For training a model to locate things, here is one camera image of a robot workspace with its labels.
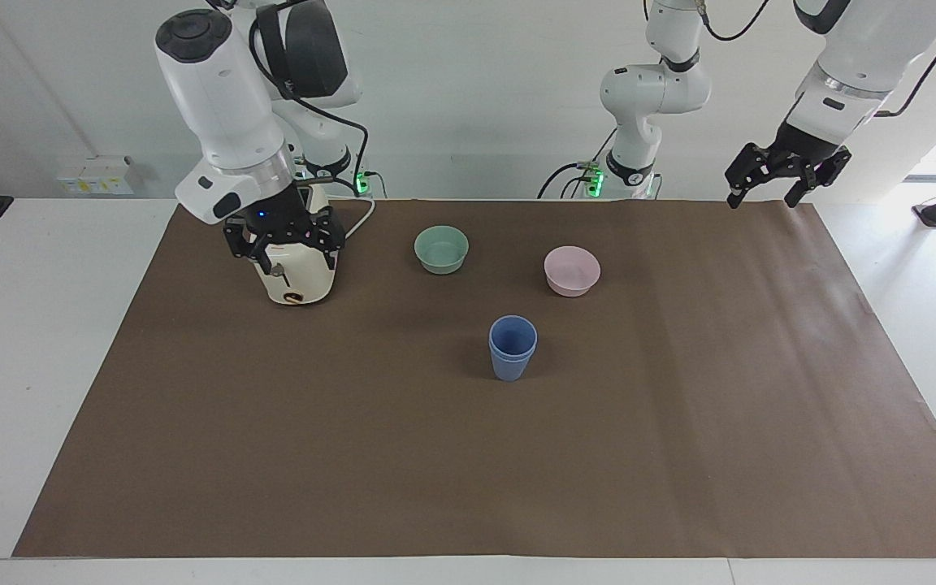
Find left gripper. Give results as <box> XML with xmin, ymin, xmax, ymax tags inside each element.
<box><xmin>724</xmin><ymin>120</ymin><xmax>853</xmax><ymax>210</ymax></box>

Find blue plastic cup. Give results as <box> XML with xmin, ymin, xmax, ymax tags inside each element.
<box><xmin>488</xmin><ymin>314</ymin><xmax>539</xmax><ymax>363</ymax></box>
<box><xmin>490</xmin><ymin>348</ymin><xmax>536</xmax><ymax>384</ymax></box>

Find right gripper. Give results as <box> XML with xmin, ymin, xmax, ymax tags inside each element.
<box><xmin>223</xmin><ymin>184</ymin><xmax>348</xmax><ymax>280</ymax></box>

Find white cable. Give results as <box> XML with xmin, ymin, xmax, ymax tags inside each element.
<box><xmin>343</xmin><ymin>197</ymin><xmax>378</xmax><ymax>243</ymax></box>

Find green plastic bowl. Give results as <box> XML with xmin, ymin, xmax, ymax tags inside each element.
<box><xmin>413</xmin><ymin>225</ymin><xmax>470</xmax><ymax>276</ymax></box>

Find pink plastic bowl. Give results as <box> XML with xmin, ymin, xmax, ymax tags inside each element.
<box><xmin>543</xmin><ymin>245</ymin><xmax>602</xmax><ymax>298</ymax></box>

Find white electric kettle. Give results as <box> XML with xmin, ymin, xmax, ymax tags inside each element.
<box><xmin>252</xmin><ymin>185</ymin><xmax>340</xmax><ymax>308</ymax></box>

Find black cable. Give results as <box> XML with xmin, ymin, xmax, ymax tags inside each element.
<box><xmin>536</xmin><ymin>160</ymin><xmax>600</xmax><ymax>201</ymax></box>
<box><xmin>873</xmin><ymin>0</ymin><xmax>936</xmax><ymax>119</ymax></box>
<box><xmin>248</xmin><ymin>0</ymin><xmax>372</xmax><ymax>197</ymax></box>
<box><xmin>697</xmin><ymin>0</ymin><xmax>771</xmax><ymax>43</ymax></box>

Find white wall socket box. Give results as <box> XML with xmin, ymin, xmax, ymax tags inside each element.
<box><xmin>56</xmin><ymin>155</ymin><xmax>137</xmax><ymax>197</ymax></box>

